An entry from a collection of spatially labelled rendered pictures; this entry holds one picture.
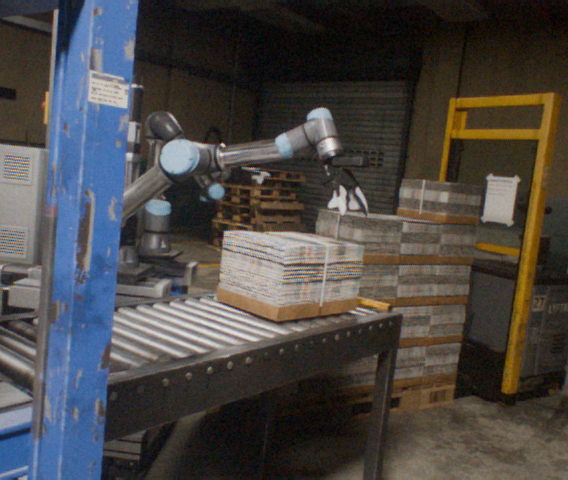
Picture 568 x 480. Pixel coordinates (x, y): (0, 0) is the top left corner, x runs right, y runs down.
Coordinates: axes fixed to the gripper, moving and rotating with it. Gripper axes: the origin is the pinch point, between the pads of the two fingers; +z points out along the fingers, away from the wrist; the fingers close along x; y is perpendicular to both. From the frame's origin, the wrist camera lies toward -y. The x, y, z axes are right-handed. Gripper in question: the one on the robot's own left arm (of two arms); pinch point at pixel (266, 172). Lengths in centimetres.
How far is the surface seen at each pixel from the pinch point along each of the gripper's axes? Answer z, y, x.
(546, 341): 191, 82, 30
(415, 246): 79, 27, 30
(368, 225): 45, 16, 35
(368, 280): 50, 44, 38
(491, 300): 163, 65, 5
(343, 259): -17, 8, 127
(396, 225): 64, 16, 31
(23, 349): -109, 23, 159
